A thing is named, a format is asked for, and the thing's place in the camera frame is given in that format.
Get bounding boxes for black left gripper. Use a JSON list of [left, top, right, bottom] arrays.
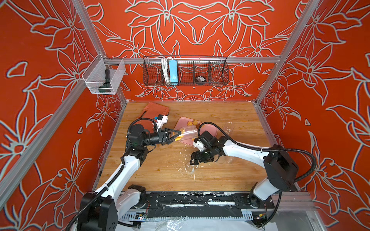
[[141, 130, 180, 148]]

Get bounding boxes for clear jar with cookies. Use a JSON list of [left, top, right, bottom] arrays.
[[223, 122, 235, 136]]

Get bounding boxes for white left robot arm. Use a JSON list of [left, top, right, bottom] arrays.
[[66, 115, 181, 231]]

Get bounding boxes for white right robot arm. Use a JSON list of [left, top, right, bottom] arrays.
[[190, 122, 317, 202]]

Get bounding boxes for orange cookies on tray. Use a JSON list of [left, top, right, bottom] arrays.
[[187, 120, 200, 126]]

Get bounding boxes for pink plastic tray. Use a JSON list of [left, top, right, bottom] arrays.
[[174, 116, 218, 146]]

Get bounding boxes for orange plastic tool case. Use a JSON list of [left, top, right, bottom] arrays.
[[138, 102, 170, 120]]

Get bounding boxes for light blue box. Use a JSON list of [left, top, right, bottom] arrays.
[[169, 60, 178, 85]]

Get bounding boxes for dark green flashlight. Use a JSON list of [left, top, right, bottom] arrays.
[[98, 69, 111, 93]]

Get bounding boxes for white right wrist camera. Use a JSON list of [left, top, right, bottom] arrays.
[[193, 138, 206, 152]]

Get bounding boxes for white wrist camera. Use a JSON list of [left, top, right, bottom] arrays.
[[154, 114, 168, 129], [193, 138, 206, 152]]

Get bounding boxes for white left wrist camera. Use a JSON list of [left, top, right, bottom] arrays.
[[154, 114, 168, 129]]

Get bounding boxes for black wire wall basket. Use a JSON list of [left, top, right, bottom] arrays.
[[143, 55, 229, 86]]

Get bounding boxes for white coiled cable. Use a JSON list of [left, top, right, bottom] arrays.
[[161, 57, 170, 84]]

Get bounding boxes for clear acrylic wall box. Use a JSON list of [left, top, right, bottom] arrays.
[[82, 54, 126, 95]]

